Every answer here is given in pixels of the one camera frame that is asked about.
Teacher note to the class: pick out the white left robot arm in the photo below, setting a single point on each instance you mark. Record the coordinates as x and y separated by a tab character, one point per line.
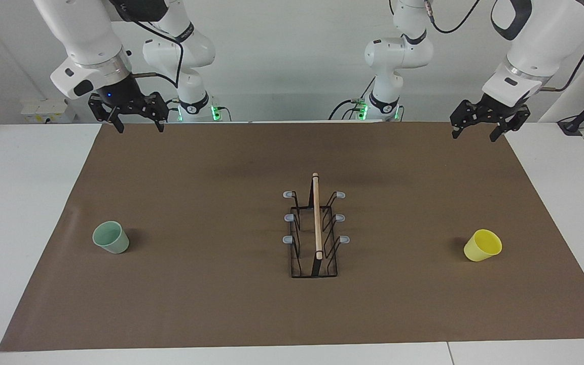
540	45

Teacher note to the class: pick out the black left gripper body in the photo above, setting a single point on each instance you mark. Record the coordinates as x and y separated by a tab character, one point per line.
497	111

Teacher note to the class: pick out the white power box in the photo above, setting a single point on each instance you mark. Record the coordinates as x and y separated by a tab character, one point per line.
48	110

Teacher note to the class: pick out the yellow plastic cup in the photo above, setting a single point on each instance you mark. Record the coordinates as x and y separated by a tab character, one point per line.
480	247

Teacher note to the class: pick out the brown table mat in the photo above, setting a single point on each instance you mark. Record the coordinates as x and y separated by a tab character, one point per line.
221	304

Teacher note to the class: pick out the light green plastic cup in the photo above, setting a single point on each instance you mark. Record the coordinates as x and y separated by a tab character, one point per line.
113	241

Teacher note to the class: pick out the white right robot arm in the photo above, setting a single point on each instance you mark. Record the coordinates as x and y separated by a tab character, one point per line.
89	30

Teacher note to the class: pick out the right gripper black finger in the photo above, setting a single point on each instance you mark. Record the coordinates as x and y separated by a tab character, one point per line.
100	107
159	107

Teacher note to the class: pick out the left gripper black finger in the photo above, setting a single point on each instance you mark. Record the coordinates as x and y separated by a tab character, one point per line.
464	114
517	117

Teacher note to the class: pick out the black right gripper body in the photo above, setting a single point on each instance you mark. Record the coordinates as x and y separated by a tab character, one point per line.
122	94

